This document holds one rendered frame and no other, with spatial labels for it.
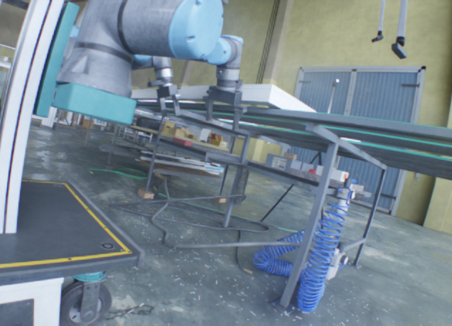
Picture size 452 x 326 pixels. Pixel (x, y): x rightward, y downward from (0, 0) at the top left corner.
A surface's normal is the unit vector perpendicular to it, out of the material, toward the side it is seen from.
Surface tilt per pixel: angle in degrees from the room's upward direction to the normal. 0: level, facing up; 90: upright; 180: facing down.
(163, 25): 120
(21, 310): 90
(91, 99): 90
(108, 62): 70
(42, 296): 90
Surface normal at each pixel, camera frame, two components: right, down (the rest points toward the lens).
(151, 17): -0.35, 0.23
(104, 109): 0.73, 0.21
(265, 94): -0.75, -0.15
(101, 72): 0.58, -0.17
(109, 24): -0.38, 0.44
